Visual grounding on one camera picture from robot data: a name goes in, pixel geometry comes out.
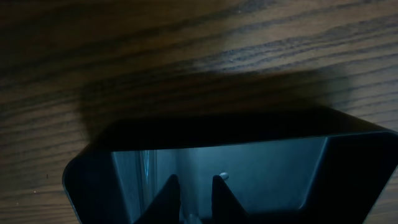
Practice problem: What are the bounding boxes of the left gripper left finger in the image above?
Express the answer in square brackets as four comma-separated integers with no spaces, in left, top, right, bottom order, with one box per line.
[133,173,182,224]

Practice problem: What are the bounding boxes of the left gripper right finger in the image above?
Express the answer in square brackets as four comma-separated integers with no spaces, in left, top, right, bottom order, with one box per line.
[211,174,252,224]

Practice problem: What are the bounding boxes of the clear test tube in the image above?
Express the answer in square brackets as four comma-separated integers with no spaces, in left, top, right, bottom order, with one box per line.
[138,150,158,220]

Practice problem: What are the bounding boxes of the black tray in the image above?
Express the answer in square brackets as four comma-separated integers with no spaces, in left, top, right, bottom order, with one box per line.
[62,105,398,224]

